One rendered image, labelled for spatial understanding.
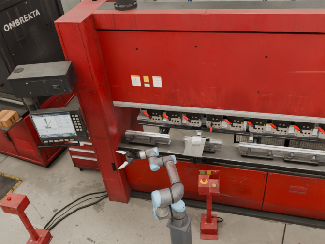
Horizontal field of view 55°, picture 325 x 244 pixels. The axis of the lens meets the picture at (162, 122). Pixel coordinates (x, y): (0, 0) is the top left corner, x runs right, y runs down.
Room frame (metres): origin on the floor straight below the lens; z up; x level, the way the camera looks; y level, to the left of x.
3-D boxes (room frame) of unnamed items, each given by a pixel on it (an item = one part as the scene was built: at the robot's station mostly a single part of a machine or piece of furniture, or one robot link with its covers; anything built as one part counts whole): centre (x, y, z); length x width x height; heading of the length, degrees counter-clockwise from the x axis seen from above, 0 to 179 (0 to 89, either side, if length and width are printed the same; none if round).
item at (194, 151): (2.30, -0.29, 1.00); 0.26 x 0.18 x 0.01; 161
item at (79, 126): (2.37, 0.94, 1.42); 0.45 x 0.12 x 0.36; 86
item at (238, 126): (2.31, -0.69, 1.26); 0.15 x 0.09 x 0.17; 71
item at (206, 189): (2.04, -0.38, 0.75); 0.20 x 0.16 x 0.18; 79
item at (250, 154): (2.19, -0.89, 0.89); 0.30 x 0.05 x 0.03; 71
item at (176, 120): (2.51, -0.13, 1.26); 0.15 x 0.09 x 0.17; 71
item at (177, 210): (1.64, -0.04, 0.94); 0.13 x 0.12 x 0.14; 97
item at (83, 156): (3.27, 0.96, 0.50); 0.50 x 0.50 x 1.00; 71
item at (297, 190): (1.95, -1.25, 0.58); 0.15 x 0.02 x 0.07; 71
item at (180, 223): (1.64, -0.05, 0.82); 0.15 x 0.15 x 0.10
